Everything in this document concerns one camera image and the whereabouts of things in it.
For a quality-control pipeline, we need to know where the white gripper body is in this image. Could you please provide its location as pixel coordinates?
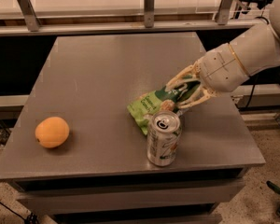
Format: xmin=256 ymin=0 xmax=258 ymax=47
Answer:
xmin=198 ymin=43 xmax=249 ymax=92

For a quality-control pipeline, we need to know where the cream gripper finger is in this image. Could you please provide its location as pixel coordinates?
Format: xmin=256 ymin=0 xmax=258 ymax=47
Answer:
xmin=176 ymin=86 xmax=218 ymax=109
xmin=165 ymin=62 xmax=201 ymax=91

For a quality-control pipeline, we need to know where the green rice chip bag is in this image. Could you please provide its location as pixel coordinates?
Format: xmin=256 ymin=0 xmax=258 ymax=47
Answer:
xmin=127 ymin=80 xmax=201 ymax=135

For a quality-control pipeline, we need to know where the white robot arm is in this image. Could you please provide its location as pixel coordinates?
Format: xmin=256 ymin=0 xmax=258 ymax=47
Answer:
xmin=165 ymin=0 xmax=280 ymax=110

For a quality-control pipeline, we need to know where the silver 7up can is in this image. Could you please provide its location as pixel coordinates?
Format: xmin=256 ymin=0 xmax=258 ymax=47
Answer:
xmin=147 ymin=110 xmax=182 ymax=167

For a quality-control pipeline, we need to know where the grey drawer cabinet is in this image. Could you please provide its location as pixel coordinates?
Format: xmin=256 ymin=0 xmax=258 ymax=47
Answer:
xmin=0 ymin=33 xmax=264 ymax=224

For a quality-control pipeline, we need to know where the orange fruit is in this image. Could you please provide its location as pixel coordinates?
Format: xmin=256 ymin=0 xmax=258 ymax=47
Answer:
xmin=35 ymin=117 xmax=70 ymax=148

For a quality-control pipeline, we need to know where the right metal bracket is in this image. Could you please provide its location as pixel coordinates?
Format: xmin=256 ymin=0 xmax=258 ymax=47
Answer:
xmin=215 ymin=0 xmax=233 ymax=25

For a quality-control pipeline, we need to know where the metal bracket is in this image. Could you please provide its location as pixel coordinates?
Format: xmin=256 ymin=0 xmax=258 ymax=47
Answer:
xmin=215 ymin=0 xmax=233 ymax=25
xmin=17 ymin=0 xmax=40 ymax=32
xmin=144 ymin=0 xmax=154 ymax=28

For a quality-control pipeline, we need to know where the middle metal bracket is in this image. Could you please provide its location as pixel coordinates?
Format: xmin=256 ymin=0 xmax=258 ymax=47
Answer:
xmin=144 ymin=0 xmax=154 ymax=28

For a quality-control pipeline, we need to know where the green handled tool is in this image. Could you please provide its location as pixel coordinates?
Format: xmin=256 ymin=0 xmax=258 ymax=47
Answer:
xmin=266 ymin=181 xmax=280 ymax=195

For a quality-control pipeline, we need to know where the left metal bracket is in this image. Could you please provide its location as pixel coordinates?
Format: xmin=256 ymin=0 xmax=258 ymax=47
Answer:
xmin=17 ymin=0 xmax=40 ymax=32

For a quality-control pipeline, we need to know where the black floor cable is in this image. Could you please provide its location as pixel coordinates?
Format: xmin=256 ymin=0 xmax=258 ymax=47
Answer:
xmin=0 ymin=195 xmax=39 ymax=224

